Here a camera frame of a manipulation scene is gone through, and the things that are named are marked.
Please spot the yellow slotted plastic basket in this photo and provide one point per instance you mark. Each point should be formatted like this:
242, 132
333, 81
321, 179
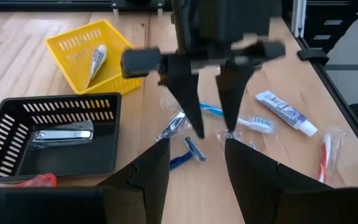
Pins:
70, 62

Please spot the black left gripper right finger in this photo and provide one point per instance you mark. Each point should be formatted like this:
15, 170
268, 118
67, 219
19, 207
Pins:
259, 193

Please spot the black frame clamp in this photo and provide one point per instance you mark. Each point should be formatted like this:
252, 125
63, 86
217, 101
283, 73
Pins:
312, 56

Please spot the small white toothpaste tube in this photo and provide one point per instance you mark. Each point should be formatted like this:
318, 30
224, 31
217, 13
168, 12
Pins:
283, 112
97, 60

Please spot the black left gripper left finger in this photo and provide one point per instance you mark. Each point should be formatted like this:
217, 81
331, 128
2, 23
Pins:
148, 186

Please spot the dark blue disposable razor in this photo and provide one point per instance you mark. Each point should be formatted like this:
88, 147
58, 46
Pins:
194, 151

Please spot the red white toothbrush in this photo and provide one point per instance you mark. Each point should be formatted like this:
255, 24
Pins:
325, 152

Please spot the silver aluminium post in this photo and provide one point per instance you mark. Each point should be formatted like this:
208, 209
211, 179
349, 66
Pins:
301, 18

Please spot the blue white toothbrush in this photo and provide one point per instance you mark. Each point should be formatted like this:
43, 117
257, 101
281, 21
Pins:
256, 124

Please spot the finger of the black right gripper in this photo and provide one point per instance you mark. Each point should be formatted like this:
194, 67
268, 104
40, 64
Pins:
185, 93
233, 93

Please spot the red slotted plastic basket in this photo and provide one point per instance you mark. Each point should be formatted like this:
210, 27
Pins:
39, 181

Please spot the black slotted plastic basket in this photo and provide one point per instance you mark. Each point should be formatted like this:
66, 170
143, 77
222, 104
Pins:
73, 155

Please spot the black drawer cabinet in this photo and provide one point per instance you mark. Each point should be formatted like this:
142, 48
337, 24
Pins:
328, 25

